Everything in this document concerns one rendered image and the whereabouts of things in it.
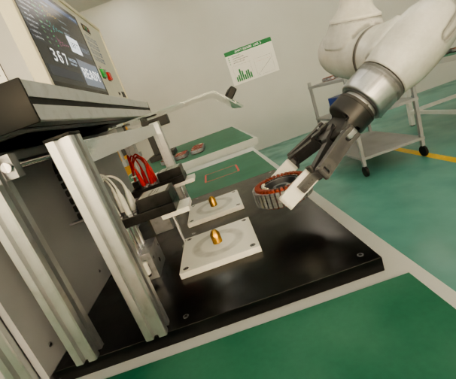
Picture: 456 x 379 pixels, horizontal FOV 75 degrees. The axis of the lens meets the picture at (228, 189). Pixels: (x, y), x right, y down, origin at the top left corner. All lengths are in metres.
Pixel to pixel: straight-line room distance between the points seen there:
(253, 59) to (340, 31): 5.32
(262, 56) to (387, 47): 5.48
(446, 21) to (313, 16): 5.81
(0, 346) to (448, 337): 0.50
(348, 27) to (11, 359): 0.77
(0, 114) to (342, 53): 0.60
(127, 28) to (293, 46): 2.98
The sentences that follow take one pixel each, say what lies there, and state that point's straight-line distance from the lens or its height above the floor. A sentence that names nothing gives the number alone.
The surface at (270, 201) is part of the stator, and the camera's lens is 0.54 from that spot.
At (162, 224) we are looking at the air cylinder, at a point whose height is 0.79.
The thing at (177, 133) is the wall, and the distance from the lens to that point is 5.90.
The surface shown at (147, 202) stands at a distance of 0.55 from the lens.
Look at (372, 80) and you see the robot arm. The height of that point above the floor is 0.98.
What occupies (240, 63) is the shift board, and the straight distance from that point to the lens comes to 5.97.
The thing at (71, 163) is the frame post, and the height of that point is 1.02.
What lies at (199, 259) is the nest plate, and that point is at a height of 0.78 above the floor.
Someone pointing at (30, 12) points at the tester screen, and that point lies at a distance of 0.58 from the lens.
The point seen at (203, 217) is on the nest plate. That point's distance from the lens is 0.76.
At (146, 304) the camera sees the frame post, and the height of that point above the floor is 0.82.
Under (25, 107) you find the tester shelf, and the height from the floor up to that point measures 1.09.
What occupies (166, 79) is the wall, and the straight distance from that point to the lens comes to 5.94.
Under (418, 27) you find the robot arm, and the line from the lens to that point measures 0.62.
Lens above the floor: 1.02
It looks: 15 degrees down
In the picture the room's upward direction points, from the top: 20 degrees counter-clockwise
